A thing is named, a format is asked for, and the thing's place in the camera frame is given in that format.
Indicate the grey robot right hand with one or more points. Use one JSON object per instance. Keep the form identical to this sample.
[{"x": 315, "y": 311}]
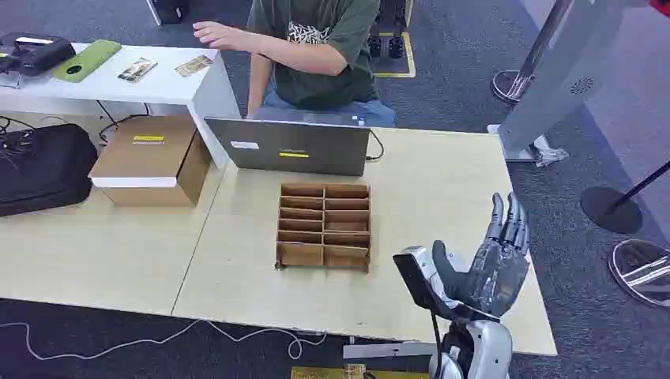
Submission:
[{"x": 492, "y": 272}]

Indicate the clear plastic wrap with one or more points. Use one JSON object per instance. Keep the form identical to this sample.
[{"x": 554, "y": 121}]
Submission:
[{"x": 550, "y": 156}]

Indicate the black stanchion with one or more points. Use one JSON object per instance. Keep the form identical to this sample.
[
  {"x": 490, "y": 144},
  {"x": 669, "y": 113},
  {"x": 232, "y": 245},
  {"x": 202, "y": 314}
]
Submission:
[{"x": 610, "y": 209}]

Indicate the chrome round base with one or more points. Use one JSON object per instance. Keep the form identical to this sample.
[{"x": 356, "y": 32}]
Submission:
[{"x": 641, "y": 272}]

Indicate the wooden compartment card box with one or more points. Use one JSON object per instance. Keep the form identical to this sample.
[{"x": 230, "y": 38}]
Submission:
[{"x": 323, "y": 226}]

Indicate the yellow floor plate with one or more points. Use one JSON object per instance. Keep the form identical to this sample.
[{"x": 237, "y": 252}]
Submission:
[{"x": 324, "y": 373}]

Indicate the grey standing panel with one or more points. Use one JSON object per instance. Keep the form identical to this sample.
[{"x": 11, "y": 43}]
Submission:
[{"x": 565, "y": 78}]

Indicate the yellow bordered floor mat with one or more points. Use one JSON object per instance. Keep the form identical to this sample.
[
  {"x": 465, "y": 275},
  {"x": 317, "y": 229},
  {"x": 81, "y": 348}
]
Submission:
[{"x": 400, "y": 70}]

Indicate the grey laptop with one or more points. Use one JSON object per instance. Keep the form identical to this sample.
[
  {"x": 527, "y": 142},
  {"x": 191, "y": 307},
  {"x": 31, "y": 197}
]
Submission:
[{"x": 293, "y": 147}]

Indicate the black robot feet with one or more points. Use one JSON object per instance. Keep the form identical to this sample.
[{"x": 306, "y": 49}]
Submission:
[{"x": 387, "y": 46}]

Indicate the person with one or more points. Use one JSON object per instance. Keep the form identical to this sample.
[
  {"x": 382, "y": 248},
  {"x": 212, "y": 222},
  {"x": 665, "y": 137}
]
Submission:
[{"x": 319, "y": 57}]

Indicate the red object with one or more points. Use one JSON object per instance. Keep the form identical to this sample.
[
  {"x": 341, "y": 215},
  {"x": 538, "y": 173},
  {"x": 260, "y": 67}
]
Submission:
[{"x": 661, "y": 6}]

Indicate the brown cardboard box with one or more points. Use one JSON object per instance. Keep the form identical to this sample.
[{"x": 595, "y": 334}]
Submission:
[{"x": 149, "y": 157}]

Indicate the printed card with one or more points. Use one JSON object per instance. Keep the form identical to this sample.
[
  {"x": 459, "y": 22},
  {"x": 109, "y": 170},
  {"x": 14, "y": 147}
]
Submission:
[
  {"x": 194, "y": 65},
  {"x": 137, "y": 70}
]

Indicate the white side table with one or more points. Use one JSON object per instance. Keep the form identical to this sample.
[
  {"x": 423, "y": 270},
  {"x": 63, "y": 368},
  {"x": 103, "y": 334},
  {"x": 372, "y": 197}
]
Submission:
[{"x": 157, "y": 83}]

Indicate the black box on floor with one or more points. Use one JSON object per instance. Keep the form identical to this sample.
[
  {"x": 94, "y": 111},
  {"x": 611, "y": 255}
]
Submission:
[{"x": 168, "y": 10}]

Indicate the green case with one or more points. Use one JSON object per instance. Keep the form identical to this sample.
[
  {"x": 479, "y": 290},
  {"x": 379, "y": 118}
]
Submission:
[{"x": 86, "y": 61}]

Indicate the black bag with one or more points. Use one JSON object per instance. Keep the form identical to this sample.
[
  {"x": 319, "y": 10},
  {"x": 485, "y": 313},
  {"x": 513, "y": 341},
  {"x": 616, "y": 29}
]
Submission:
[{"x": 44, "y": 170}]

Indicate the black device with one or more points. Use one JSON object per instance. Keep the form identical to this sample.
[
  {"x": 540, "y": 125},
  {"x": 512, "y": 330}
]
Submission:
[{"x": 34, "y": 52}]

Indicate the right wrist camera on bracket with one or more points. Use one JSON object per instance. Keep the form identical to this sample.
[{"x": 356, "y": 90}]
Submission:
[{"x": 416, "y": 280}]

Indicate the chrome stanchion post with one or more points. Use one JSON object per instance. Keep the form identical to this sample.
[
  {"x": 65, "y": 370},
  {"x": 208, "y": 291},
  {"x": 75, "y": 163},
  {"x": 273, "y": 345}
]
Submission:
[{"x": 528, "y": 63}]

